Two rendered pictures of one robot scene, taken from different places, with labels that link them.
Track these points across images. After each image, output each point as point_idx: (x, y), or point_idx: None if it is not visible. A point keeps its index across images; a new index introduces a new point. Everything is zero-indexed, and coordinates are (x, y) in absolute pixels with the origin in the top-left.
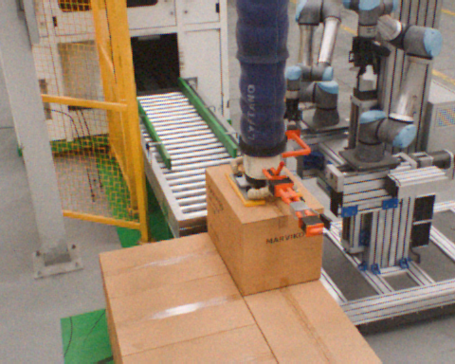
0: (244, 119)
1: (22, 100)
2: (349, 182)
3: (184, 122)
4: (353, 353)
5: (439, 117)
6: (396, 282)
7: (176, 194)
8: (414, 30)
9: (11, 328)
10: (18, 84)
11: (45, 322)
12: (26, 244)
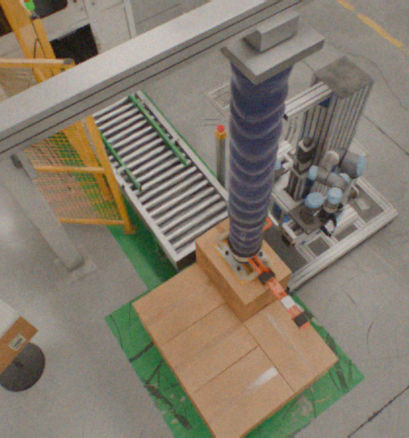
0: (235, 241)
1: (31, 207)
2: (299, 237)
3: (124, 117)
4: (319, 354)
5: None
6: (315, 246)
7: (159, 222)
8: (348, 160)
9: (76, 333)
10: (26, 201)
11: (95, 324)
12: (43, 250)
